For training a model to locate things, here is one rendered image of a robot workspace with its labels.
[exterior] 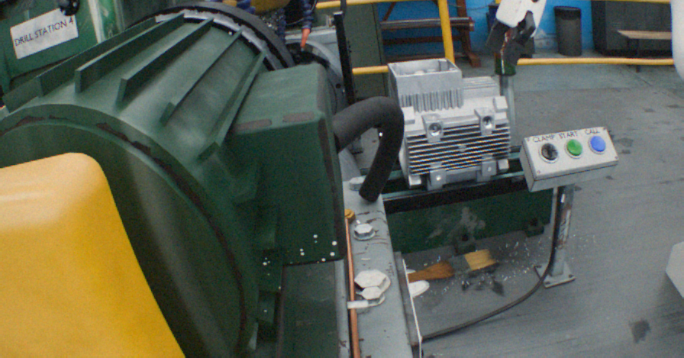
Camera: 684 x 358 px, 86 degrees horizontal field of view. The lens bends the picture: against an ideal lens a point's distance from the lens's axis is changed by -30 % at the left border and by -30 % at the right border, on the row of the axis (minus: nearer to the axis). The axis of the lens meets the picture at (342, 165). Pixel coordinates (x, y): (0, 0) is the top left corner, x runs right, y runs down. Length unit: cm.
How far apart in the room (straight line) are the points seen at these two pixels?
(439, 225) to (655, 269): 49
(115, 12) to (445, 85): 58
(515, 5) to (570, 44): 514
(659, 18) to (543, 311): 590
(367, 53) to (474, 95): 315
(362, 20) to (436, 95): 312
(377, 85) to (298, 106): 389
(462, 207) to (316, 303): 67
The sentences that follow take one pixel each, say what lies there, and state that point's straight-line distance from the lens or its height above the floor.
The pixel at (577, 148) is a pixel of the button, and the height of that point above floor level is 107.
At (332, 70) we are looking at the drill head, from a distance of 112.
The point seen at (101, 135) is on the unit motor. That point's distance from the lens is 17.
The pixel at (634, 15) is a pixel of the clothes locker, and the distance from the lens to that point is 627.
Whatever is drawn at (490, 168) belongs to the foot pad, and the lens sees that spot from 91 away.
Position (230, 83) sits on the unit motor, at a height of 132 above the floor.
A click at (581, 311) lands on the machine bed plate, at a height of 80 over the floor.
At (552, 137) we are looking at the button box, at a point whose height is 108.
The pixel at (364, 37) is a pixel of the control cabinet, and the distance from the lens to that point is 400.
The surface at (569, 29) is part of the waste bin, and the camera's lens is 594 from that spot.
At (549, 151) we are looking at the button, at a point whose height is 107.
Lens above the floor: 138
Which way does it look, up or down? 25 degrees down
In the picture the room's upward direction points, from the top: 9 degrees counter-clockwise
